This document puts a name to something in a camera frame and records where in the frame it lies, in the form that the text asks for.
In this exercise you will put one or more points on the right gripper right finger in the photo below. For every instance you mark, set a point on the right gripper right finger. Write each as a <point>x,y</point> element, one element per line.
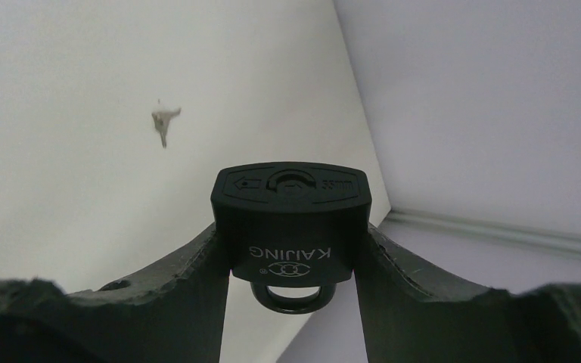
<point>415,311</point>

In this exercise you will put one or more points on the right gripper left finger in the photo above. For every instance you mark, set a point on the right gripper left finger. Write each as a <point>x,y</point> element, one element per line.
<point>169,311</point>

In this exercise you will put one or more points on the black padlock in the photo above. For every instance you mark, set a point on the black padlock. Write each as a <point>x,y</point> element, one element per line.
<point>292,229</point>

